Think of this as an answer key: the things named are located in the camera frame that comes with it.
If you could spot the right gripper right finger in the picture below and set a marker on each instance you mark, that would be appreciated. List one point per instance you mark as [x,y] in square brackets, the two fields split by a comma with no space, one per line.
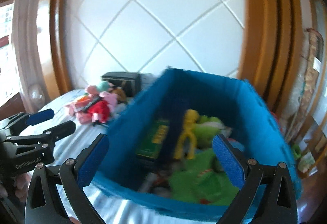
[278,203]

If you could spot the white curtain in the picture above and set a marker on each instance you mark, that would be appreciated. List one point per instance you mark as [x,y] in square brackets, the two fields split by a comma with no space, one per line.
[24,40]

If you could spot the dark metal box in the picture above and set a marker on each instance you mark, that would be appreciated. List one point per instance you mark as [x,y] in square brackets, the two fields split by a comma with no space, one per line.
[129,82]

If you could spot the green frog plush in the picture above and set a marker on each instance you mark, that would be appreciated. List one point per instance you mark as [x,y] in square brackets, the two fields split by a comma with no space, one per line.
[207,128]

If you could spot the green cloth in bin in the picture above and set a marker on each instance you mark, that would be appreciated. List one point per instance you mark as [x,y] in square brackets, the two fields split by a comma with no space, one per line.
[200,182]

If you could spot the wooden headboard frame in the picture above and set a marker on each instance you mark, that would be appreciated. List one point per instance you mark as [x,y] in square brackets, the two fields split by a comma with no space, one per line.
[271,49]

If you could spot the pink plush toy pile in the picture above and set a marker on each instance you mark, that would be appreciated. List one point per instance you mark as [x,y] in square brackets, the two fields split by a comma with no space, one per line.
[77,107]

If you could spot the green box in bin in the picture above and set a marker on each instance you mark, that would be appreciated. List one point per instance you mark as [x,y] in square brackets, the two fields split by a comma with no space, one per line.
[153,140]

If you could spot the blue fabric storage bin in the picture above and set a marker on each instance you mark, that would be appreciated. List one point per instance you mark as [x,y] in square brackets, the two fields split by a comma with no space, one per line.
[234,102]

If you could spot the teal plush toy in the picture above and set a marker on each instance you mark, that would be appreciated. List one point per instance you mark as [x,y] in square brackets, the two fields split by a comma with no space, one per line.
[103,86]

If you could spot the red dress pig plush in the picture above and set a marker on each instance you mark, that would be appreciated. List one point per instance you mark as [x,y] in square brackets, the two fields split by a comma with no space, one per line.
[102,106]

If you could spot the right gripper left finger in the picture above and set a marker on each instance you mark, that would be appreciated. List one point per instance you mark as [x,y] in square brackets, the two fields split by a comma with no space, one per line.
[44,204]

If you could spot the yellow figure toy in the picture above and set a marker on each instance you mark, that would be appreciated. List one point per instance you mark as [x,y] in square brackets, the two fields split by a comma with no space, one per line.
[190,119]

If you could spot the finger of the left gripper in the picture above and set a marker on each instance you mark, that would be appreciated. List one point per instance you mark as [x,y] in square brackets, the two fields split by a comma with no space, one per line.
[13,129]
[38,116]

